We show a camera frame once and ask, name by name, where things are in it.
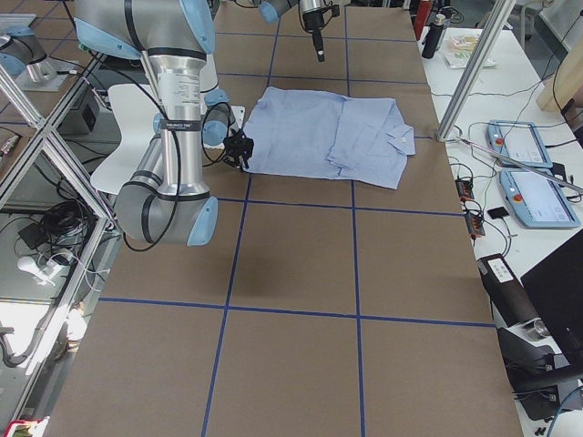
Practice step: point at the light blue striped shirt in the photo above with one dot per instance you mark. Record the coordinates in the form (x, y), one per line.
(319, 134)

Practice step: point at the black water bottle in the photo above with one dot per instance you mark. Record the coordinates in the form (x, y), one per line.
(433, 36)

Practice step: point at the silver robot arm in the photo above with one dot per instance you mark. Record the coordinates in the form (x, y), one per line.
(166, 198)
(272, 10)

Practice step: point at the red cylinder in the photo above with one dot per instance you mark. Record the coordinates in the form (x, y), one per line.
(423, 12)

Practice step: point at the blue teach pendant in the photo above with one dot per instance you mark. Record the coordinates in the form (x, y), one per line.
(536, 202)
(519, 140)

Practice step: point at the lower blue teach pendant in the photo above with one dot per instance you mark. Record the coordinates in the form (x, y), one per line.
(536, 202)

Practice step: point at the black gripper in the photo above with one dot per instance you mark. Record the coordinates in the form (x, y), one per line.
(237, 146)
(313, 22)

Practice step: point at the aluminium frame post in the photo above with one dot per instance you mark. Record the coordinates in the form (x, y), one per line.
(494, 24)

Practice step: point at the upper blue teach pendant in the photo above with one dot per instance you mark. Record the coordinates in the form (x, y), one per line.
(519, 140)

